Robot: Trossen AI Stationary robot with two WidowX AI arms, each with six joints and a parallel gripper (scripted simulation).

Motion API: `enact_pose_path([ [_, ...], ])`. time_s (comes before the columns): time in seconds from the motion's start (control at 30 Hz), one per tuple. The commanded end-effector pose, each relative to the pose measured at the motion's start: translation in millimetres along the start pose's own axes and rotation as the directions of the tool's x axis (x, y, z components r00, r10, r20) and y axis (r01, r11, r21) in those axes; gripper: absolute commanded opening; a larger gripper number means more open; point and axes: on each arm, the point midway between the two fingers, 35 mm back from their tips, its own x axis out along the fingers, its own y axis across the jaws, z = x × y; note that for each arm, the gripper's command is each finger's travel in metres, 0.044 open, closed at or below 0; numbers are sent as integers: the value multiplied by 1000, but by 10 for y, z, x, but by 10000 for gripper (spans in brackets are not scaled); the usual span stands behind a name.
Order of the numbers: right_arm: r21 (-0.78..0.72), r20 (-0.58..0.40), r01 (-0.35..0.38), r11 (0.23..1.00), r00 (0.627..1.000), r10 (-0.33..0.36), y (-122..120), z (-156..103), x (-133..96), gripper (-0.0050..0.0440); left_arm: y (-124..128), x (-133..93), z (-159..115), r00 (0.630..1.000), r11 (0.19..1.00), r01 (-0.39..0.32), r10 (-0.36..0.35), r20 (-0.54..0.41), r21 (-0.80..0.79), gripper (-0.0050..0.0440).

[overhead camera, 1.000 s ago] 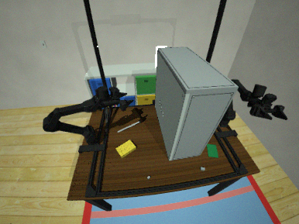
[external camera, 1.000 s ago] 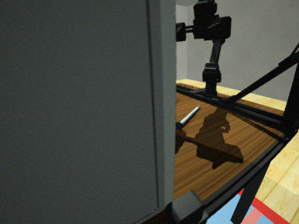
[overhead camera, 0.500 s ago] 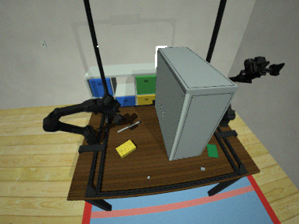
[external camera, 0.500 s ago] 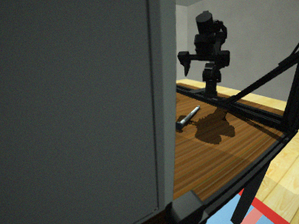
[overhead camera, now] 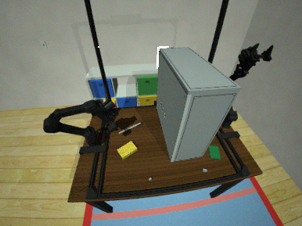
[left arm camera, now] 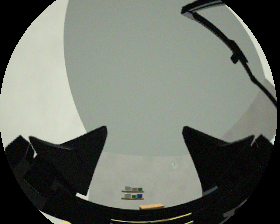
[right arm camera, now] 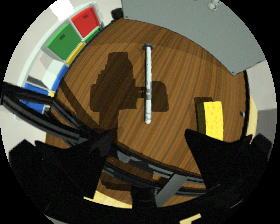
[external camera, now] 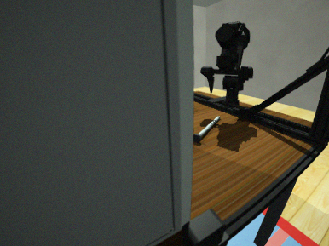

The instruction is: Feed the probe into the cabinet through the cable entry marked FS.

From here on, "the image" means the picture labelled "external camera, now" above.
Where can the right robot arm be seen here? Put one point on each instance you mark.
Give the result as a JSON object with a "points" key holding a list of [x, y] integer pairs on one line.
{"points": [[228, 42]]}

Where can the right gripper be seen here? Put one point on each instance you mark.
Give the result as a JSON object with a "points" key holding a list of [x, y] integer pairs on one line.
{"points": [[208, 71]]}

